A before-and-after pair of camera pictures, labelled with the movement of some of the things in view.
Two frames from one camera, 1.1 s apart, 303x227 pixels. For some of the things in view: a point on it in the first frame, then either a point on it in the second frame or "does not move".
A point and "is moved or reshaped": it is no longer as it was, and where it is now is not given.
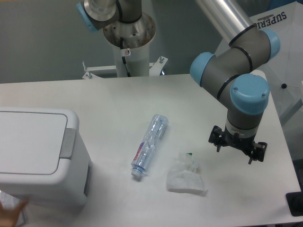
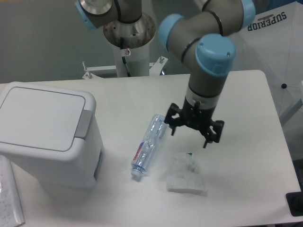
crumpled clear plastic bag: x=184 y=177 does not move
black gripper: x=257 y=153 to x=195 y=115
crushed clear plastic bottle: x=147 y=148 does not move
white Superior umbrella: x=284 y=70 does not move
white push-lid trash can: x=42 y=159 is moved or reshaped
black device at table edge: x=295 y=202 does not move
